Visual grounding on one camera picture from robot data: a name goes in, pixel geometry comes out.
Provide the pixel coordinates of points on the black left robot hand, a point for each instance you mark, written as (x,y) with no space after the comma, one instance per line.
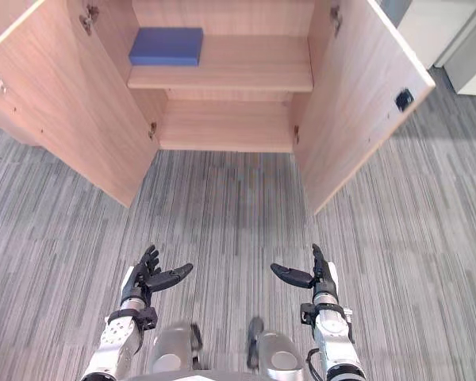
(143,275)

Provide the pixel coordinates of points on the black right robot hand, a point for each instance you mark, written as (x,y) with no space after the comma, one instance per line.
(321,278)

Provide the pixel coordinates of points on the metal cabinet hinge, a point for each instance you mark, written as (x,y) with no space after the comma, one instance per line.
(296,135)
(88,18)
(335,18)
(152,131)

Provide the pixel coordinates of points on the wooden cabinet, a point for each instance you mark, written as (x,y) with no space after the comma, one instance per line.
(222,123)

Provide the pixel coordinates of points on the wooden door with black latch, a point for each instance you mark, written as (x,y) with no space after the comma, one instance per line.
(353,99)

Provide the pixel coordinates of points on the wooden door with white fitting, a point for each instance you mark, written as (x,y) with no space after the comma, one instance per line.
(63,99)

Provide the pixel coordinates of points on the black door latch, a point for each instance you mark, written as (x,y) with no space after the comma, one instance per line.
(404,99)

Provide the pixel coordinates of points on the wooden cabinet shelf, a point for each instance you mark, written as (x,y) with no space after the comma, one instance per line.
(242,63)

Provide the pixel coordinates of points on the plain blue box folder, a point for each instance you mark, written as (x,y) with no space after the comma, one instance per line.
(162,45)

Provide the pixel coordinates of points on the white cabinet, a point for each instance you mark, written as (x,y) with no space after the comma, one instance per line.
(432,28)
(472,63)

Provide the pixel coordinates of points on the silver left robot leg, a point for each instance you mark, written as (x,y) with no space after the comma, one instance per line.
(170,345)

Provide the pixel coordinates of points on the silver robot leg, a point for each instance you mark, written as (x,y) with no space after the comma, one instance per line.
(170,345)
(277,349)

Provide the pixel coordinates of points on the silver right robot leg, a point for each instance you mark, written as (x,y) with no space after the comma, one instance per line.
(277,349)

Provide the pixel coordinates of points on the grey robot torso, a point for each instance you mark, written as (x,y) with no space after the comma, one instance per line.
(222,377)

